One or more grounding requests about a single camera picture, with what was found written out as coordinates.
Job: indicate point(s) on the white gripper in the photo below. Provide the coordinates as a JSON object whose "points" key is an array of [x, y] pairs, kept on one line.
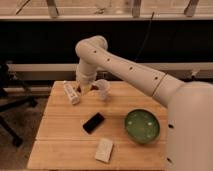
{"points": [[85, 84]]}

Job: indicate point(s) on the black smartphone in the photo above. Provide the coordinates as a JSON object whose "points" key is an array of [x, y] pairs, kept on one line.
{"points": [[90, 125]]}

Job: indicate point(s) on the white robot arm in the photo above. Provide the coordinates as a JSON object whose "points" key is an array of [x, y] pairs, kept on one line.
{"points": [[189, 137]]}

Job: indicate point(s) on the green bowl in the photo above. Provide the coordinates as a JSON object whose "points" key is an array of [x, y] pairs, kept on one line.
{"points": [[142, 126]]}

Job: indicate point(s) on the white milk carton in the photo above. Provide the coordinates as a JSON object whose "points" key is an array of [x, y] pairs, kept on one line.
{"points": [[71, 93]]}

